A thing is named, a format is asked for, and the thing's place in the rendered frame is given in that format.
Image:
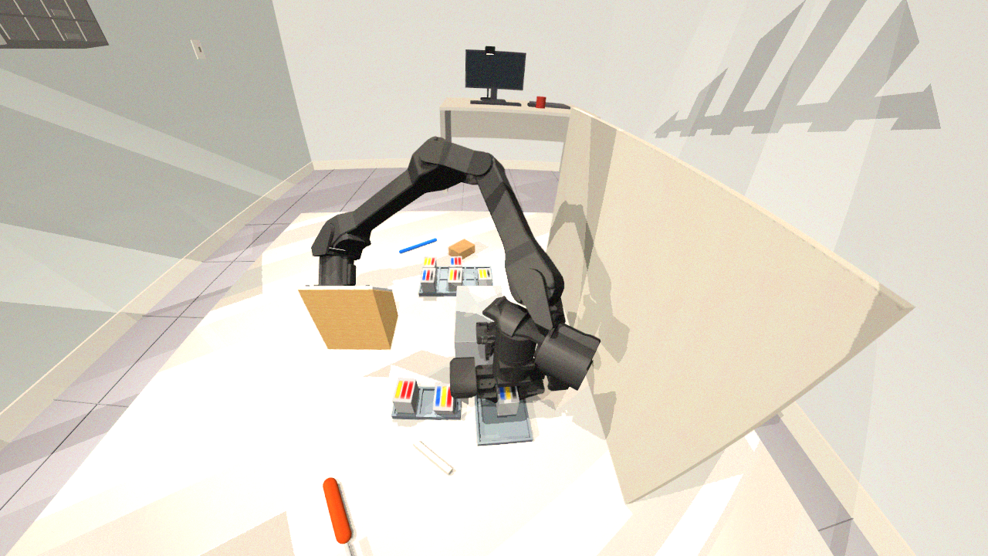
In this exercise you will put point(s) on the blue rod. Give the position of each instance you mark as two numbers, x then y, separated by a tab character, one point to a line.
417	246

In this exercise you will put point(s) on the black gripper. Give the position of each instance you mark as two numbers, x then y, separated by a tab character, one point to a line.
467	381

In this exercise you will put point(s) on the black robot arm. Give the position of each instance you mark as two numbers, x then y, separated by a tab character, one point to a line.
563	352

